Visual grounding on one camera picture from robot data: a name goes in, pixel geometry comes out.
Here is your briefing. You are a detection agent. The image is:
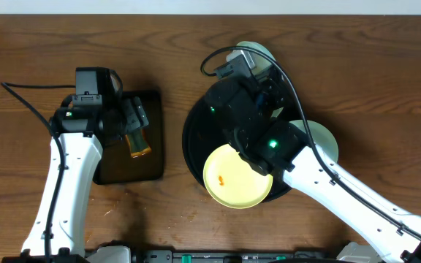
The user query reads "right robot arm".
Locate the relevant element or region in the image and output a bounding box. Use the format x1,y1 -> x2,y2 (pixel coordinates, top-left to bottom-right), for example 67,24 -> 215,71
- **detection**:
204,70 -> 421,262

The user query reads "left black cable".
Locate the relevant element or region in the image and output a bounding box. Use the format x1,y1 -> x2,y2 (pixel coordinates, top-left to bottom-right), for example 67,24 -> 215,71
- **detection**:
0,82 -> 78,263

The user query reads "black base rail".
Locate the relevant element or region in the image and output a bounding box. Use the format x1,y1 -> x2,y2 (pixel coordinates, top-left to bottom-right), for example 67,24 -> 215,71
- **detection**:
132,250 -> 337,263

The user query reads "light blue plate top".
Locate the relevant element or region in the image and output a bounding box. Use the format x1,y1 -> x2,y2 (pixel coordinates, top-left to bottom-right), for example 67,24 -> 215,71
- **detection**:
237,41 -> 274,75

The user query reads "right black cable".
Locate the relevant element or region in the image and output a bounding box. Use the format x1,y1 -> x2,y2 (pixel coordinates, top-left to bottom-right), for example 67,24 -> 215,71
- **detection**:
200,45 -> 421,248

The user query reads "yellow plate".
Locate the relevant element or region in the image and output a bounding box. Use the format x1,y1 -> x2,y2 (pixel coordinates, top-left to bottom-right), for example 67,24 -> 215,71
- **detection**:
202,144 -> 273,209

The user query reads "light blue plate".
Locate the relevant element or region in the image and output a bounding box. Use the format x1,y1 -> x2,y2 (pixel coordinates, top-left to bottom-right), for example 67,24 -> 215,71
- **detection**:
237,41 -> 274,75
271,107 -> 339,163

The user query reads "black cable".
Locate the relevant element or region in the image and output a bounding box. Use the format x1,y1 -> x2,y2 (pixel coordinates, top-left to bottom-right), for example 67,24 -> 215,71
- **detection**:
0,82 -> 78,263
200,45 -> 421,248

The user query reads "black rectangular water tray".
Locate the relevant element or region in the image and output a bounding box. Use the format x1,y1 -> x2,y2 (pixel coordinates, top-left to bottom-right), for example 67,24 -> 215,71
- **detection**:
93,90 -> 164,185

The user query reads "round black tray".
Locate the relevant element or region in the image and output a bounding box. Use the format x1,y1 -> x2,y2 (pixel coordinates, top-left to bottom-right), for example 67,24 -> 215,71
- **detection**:
182,88 -> 299,202

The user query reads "green orange sponge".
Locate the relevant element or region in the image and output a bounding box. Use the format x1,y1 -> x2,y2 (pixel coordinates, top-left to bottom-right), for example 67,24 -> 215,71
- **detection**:
125,129 -> 151,158

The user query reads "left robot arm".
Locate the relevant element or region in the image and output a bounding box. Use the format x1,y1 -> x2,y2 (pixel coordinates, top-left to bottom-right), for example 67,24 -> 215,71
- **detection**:
19,67 -> 151,262

